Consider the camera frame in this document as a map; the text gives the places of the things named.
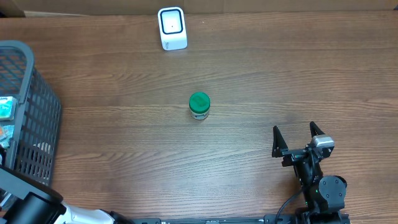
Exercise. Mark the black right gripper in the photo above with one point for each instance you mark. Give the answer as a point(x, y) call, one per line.
point(281, 150)

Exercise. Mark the green lid jar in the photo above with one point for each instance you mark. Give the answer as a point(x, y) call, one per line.
point(199, 104)

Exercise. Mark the orange tissue pack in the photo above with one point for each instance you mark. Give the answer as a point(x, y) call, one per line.
point(6, 134)

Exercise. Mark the green Kleenex tissue pack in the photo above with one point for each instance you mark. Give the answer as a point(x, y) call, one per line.
point(7, 108)

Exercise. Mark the brown white snack pouch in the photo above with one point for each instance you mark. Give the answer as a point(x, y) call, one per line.
point(44, 147)

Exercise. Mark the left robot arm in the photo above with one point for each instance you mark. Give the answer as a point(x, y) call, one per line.
point(37, 203)

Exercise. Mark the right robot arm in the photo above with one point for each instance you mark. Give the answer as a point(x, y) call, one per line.
point(324, 195)

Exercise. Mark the white barcode scanner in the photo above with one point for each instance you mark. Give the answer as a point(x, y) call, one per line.
point(173, 34)

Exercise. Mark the grey plastic mesh basket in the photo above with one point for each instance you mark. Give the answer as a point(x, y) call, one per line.
point(38, 113)

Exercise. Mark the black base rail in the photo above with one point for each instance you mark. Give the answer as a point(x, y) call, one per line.
point(266, 219)

